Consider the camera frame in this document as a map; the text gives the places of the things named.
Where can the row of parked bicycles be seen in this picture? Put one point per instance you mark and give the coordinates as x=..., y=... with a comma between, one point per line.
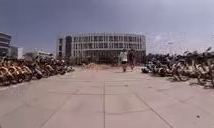
x=188, y=68

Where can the pale concrete slab plaza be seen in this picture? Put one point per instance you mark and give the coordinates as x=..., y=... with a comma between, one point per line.
x=105, y=100

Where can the white curved building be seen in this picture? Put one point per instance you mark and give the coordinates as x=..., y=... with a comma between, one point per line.
x=101, y=43

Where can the row of orange bicycles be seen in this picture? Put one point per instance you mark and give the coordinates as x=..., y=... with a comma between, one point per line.
x=18, y=70

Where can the grey building with window bands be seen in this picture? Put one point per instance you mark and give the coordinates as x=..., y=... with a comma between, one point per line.
x=1, y=42

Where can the pale low building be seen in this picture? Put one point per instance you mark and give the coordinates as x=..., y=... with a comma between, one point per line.
x=45, y=54

